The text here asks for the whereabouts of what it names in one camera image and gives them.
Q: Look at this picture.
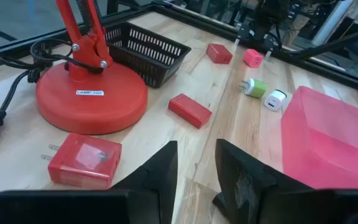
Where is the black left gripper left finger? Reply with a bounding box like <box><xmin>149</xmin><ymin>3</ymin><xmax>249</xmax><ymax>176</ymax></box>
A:
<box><xmin>0</xmin><ymin>140</ymin><xmax>179</xmax><ymax>224</ymax></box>

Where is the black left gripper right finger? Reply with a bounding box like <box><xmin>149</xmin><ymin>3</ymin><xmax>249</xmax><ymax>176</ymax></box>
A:
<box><xmin>212</xmin><ymin>138</ymin><xmax>358</xmax><ymax>224</ymax></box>

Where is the red rectangular block charger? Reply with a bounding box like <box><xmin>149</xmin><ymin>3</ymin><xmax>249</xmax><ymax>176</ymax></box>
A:
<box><xmin>167</xmin><ymin>93</ymin><xmax>213</xmax><ymax>129</ymax></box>

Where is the small red cube charger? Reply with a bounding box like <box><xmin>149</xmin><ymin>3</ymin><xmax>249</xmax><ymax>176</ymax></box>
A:
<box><xmin>205</xmin><ymin>43</ymin><xmax>234</xmax><ymax>65</ymax></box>

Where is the person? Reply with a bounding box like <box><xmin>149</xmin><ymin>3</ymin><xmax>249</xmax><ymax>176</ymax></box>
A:
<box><xmin>282</xmin><ymin>12</ymin><xmax>311</xmax><ymax>47</ymax></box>

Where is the black metal strut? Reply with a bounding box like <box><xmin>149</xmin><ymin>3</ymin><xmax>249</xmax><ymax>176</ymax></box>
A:
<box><xmin>286</xmin><ymin>26</ymin><xmax>358</xmax><ymax>60</ymax></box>

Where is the translucent red power adapter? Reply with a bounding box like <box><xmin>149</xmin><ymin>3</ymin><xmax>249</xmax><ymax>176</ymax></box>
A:
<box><xmin>40</xmin><ymin>133</ymin><xmax>123</xmax><ymax>190</ymax></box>

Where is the black plastic slotted basket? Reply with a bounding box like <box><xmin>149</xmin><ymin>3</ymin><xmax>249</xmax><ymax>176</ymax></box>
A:
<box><xmin>103</xmin><ymin>21</ymin><xmax>192</xmax><ymax>89</ymax></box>

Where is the translucent pink plastic bin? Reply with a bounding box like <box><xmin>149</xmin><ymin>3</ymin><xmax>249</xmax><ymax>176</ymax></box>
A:
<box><xmin>280</xmin><ymin>85</ymin><xmax>358</xmax><ymax>190</ymax></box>

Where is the red desk lamp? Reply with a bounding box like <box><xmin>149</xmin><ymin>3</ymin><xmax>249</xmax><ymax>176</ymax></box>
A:
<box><xmin>35</xmin><ymin>0</ymin><xmax>149</xmax><ymax>136</ymax></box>

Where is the pink cube wall charger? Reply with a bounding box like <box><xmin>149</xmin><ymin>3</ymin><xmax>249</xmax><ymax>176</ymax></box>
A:
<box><xmin>242</xmin><ymin>48</ymin><xmax>264</xmax><ymax>68</ymax></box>

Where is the white cube wall charger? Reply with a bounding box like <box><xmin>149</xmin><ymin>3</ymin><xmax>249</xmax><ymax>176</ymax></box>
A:
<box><xmin>263</xmin><ymin>89</ymin><xmax>288</xmax><ymax>112</ymax></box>

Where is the black lamp power cable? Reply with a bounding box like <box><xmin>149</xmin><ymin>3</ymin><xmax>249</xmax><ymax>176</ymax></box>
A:
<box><xmin>0</xmin><ymin>37</ymin><xmax>104</xmax><ymax>143</ymax></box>

